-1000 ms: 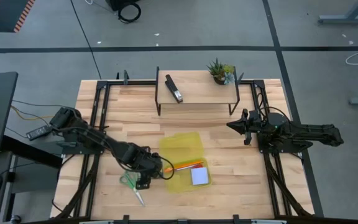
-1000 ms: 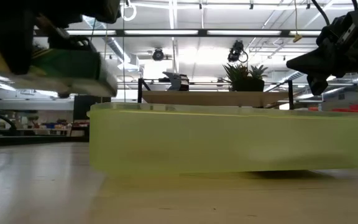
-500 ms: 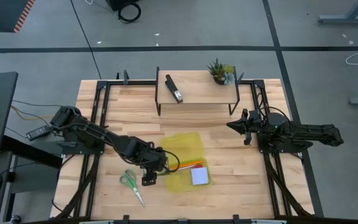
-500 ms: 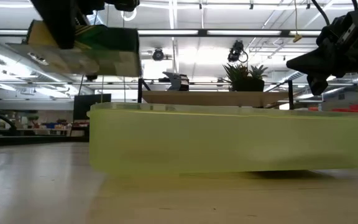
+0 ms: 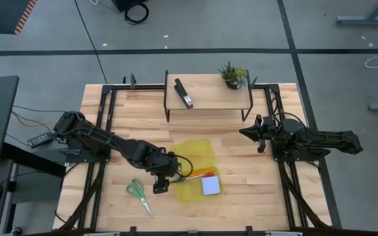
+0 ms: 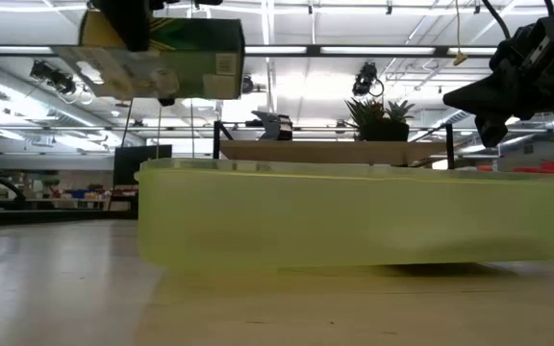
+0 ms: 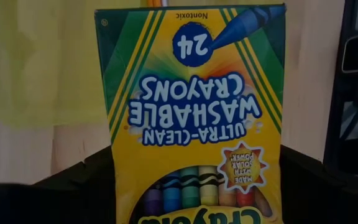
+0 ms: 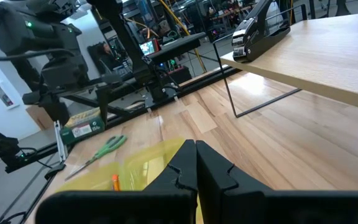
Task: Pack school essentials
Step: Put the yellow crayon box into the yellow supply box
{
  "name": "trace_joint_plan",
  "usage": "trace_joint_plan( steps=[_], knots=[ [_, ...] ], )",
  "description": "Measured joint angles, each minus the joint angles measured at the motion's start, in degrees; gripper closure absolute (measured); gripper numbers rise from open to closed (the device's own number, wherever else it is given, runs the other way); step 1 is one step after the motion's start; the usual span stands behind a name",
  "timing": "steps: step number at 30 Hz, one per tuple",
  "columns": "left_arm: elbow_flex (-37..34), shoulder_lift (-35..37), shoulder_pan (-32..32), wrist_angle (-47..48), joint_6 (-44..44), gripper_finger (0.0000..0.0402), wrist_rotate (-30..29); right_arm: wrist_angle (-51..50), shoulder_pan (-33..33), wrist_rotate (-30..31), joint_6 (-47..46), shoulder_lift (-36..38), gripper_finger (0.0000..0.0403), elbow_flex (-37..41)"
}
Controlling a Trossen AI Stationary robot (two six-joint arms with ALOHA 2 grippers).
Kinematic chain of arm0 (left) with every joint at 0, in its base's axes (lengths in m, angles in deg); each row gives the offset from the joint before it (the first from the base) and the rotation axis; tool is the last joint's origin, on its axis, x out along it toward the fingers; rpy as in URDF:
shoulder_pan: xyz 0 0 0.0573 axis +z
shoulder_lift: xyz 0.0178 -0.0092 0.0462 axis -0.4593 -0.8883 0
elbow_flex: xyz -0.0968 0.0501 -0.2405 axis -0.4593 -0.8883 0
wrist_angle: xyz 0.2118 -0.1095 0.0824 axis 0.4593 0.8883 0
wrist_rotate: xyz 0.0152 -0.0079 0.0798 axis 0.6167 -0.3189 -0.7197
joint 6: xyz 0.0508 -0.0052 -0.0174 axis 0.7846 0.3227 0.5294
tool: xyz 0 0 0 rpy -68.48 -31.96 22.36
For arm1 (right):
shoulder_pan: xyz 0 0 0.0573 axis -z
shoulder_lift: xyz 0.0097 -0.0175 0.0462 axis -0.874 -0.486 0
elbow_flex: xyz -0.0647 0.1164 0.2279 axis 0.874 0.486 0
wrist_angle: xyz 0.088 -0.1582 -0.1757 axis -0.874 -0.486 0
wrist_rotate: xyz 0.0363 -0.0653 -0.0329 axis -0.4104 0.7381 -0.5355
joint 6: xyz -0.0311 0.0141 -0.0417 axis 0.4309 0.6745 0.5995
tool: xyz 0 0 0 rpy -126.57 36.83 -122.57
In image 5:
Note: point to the black stapler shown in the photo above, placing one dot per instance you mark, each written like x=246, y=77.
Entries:
x=183, y=93

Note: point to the black metal table frame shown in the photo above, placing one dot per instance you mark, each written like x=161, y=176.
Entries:
x=136, y=87

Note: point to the orange pencil with pink eraser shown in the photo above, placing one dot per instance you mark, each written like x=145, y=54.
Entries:
x=202, y=172

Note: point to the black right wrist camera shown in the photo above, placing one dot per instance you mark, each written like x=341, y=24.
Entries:
x=269, y=124

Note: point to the yellow-green translucent pencil case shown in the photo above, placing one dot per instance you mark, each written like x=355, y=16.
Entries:
x=192, y=193

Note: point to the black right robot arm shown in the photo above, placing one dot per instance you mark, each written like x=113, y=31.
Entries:
x=323, y=139

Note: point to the potted succulent plant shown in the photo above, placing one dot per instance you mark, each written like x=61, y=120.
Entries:
x=231, y=76

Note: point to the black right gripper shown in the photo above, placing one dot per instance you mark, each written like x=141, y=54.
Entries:
x=261, y=141

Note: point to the black power adapter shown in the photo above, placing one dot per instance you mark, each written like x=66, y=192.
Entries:
x=40, y=139

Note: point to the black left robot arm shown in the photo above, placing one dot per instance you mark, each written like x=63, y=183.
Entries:
x=94, y=137

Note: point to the white notepad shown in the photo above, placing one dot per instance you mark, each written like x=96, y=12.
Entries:
x=211, y=185

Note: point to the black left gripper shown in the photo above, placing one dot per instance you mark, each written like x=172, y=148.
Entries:
x=166, y=167

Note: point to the red marker pen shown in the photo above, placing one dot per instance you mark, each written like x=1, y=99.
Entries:
x=204, y=176

